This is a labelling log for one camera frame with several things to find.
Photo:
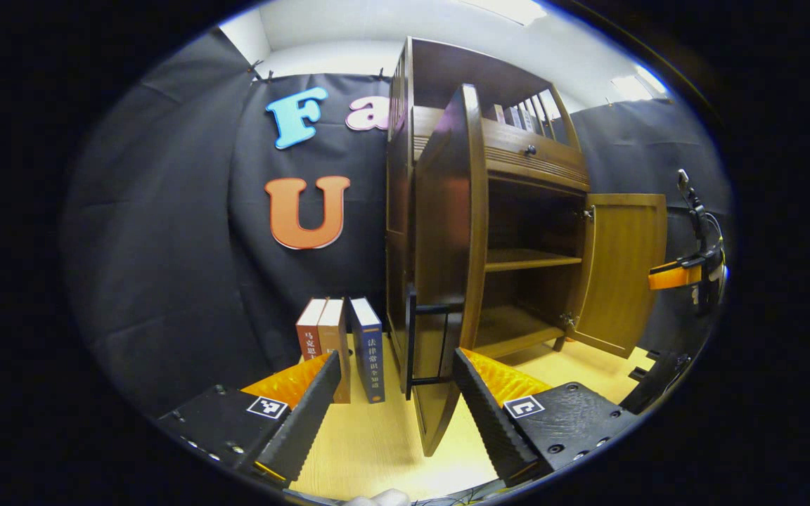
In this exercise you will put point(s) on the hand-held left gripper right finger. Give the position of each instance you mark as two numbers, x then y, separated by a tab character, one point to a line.
489	422

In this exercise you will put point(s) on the small ceiling light panel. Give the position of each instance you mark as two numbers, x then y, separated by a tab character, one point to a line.
637	84

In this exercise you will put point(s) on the wooden double-door shoe cabinet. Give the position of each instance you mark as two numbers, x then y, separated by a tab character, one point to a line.
517	232

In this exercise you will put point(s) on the white book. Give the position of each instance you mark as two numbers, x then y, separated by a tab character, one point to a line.
530	116

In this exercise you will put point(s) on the wooden cabinet drawer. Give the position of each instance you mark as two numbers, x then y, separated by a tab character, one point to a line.
545	161

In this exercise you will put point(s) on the blue book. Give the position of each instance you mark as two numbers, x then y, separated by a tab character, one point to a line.
370	351

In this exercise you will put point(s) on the wooden shoe cabinet door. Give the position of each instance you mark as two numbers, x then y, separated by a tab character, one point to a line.
623	274
451	246

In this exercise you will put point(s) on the black backdrop cloth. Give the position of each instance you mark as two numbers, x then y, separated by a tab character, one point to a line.
166	246

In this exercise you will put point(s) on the black plastic part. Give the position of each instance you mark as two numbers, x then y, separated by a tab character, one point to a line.
658	383

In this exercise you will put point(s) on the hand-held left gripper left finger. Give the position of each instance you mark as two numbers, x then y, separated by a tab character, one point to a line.
303	422

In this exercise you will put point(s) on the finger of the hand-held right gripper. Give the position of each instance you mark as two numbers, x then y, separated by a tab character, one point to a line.
672	275

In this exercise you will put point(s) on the brown book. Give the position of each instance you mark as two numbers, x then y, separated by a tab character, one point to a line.
335	337

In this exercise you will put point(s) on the red book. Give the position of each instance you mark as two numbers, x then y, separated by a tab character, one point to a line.
309	330

